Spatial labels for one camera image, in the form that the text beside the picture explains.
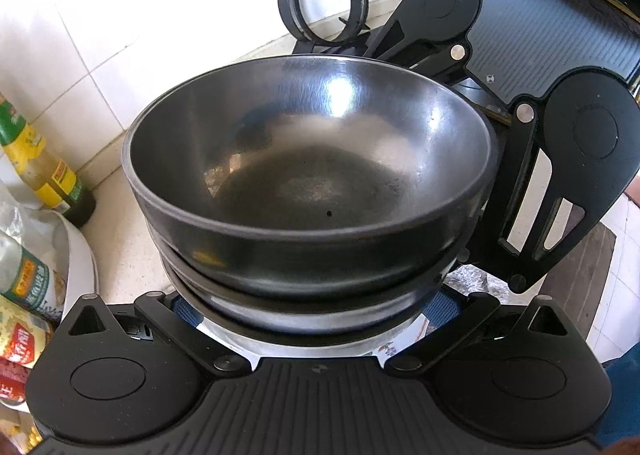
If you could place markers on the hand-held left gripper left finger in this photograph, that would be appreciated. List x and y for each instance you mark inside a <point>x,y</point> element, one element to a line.
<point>184,311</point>

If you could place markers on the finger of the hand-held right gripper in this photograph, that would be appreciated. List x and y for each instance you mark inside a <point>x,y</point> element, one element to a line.
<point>520,175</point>
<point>400,42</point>

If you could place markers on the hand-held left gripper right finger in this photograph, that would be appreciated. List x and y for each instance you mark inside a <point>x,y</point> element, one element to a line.
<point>445,310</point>

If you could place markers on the white floral plate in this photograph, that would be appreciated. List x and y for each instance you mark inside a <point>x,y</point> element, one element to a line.
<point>260,346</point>

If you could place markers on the white round turntable tray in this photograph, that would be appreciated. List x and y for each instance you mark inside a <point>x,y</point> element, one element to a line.
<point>80,265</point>

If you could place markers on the green label glass bottle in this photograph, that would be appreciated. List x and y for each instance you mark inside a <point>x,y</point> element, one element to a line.
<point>25,280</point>

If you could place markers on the yellow label vinegar bottle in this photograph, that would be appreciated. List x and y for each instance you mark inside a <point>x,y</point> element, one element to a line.
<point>20,340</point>

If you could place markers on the clear plastic bag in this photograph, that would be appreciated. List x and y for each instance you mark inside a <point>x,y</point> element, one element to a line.
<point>22,207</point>

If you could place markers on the person's blue clothing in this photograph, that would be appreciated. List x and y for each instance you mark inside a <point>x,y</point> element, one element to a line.
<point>622,385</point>

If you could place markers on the yellow green label bottle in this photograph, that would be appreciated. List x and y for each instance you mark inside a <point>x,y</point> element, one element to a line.
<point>40,160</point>

